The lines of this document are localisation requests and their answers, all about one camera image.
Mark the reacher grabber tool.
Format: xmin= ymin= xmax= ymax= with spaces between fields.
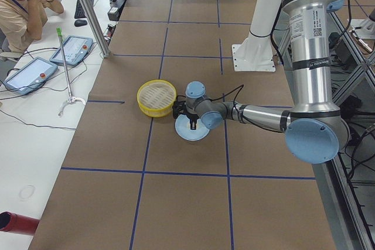
xmin=56 ymin=28 xmax=86 ymax=117

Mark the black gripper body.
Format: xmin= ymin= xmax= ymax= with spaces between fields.
xmin=186 ymin=110 xmax=199 ymax=123

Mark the yellow round steamer basket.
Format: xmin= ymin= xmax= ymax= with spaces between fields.
xmin=137 ymin=80 xmax=177 ymax=118

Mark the black keyboard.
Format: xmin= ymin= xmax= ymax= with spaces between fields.
xmin=74 ymin=0 xmax=96 ymax=19

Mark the blue teach pendant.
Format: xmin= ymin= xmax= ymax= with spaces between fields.
xmin=63 ymin=35 xmax=94 ymax=67
xmin=4 ymin=57 xmax=57 ymax=95

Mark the near blue teach pendant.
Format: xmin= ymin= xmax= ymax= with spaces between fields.
xmin=4 ymin=57 xmax=57 ymax=95

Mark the light blue plate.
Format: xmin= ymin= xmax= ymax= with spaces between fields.
xmin=175 ymin=115 xmax=210 ymax=141

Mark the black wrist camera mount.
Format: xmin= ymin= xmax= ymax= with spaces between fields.
xmin=172 ymin=100 xmax=186 ymax=119

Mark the black computer mouse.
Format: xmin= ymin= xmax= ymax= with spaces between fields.
xmin=74 ymin=19 xmax=87 ymax=27

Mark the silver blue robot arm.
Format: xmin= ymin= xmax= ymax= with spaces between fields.
xmin=184 ymin=0 xmax=350 ymax=164

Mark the seated person beige shirt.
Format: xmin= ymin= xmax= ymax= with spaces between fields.
xmin=1 ymin=0 xmax=64 ymax=53

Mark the red cylinder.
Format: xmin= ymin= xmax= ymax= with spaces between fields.
xmin=1 ymin=211 xmax=40 ymax=235

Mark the far blue teach pendant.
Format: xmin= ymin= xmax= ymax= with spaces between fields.
xmin=63 ymin=35 xmax=94 ymax=67

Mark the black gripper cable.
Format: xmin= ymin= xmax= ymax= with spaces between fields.
xmin=210 ymin=84 xmax=245 ymax=107

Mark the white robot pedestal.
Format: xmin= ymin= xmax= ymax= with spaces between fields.
xmin=232 ymin=0 xmax=281 ymax=72

